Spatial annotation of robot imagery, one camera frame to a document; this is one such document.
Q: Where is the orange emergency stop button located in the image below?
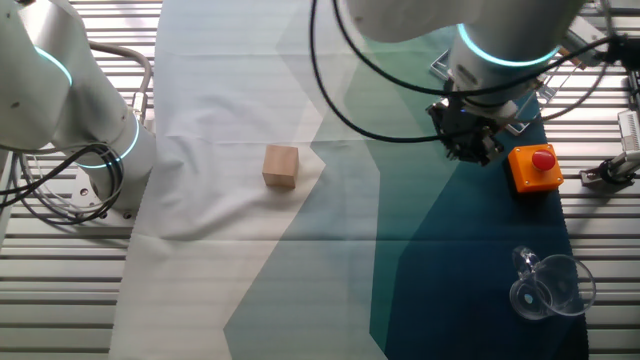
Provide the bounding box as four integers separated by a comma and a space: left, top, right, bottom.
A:
507, 143, 565, 199

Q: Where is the white wire cup rack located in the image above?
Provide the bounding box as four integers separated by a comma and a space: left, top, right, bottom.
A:
429, 47, 601, 136

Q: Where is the metal base mounting plate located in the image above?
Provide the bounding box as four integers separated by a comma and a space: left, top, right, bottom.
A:
69, 164, 136, 221

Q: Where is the silver finned camera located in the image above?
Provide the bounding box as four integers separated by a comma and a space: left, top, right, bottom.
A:
617, 109, 640, 152

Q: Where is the robot base cable bundle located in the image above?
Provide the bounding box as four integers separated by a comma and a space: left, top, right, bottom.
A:
0, 142, 126, 226

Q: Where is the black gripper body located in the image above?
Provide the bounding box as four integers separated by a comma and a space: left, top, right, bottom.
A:
439, 97, 501, 144

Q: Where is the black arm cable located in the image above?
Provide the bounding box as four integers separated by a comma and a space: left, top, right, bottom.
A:
331, 0, 621, 97
308, 0, 481, 145

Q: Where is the grey corrugated hose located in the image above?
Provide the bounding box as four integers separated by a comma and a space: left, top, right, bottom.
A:
89, 42, 154, 126

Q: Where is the blue green white tablecloth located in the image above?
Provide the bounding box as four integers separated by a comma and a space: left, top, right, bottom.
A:
108, 0, 590, 360

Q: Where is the wooden cube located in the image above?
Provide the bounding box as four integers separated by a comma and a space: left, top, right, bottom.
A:
262, 144, 300, 190

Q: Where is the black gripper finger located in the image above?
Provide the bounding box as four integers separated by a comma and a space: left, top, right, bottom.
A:
427, 102, 454, 146
447, 133, 505, 167

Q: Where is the clear glass mug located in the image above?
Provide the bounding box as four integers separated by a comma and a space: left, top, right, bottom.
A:
508, 245, 597, 321

